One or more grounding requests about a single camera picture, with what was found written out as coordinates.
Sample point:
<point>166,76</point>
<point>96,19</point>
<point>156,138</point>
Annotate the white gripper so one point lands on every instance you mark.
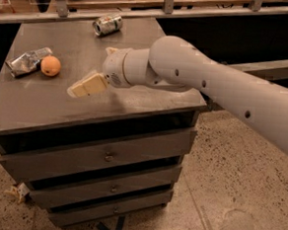
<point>114,67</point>

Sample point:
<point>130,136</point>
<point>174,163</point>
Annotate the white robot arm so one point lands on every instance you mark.
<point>172,63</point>

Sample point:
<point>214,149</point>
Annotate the silver green soda can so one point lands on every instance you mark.
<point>106,25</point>

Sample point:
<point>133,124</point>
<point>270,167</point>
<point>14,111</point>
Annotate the orange fruit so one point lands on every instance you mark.
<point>50,66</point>

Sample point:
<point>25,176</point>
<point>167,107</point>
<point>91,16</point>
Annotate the crumpled silver snack bag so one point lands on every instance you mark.
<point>27,62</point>

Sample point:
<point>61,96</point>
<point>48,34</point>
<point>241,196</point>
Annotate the grey drawer cabinet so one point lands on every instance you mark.
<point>36,113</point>

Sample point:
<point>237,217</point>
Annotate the top grey drawer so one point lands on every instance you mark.
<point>41,165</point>

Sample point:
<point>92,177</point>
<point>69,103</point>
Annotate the grey drawer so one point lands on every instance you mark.
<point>55,197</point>
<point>110,208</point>
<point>41,165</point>

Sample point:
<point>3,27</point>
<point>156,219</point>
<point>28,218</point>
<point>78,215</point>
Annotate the middle grey drawer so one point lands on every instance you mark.
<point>55,197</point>

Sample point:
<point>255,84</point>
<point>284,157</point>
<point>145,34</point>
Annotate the paper scrap on floor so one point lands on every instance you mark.
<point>19,191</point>

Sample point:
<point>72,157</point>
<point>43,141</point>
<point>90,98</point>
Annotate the bottom grey drawer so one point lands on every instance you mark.
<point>110,208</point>

